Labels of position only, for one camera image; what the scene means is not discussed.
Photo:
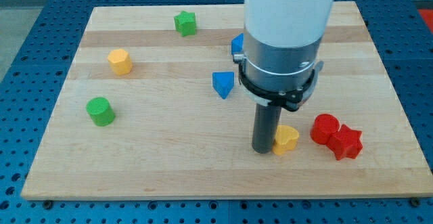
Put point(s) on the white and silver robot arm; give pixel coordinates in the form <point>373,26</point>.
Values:
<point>277,64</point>

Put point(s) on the yellow heart block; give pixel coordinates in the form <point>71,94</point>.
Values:
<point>286,139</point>

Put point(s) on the blue triangle block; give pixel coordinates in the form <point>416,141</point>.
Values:
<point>223,83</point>

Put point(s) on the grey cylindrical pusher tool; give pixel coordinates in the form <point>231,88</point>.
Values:
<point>265,126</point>

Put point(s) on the blue cube block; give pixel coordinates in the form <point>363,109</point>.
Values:
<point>237,44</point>

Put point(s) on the wooden board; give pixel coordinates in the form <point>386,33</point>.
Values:
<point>174,138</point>

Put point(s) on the green star block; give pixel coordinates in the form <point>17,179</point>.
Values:
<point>185,23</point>

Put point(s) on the yellow hexagon block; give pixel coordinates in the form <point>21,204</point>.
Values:
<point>120,61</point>

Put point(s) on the red cylinder block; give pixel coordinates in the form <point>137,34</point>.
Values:
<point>324,126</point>

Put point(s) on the green cylinder block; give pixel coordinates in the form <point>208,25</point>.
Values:
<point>100,111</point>

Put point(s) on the red star block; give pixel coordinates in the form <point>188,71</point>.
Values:
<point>345,143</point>

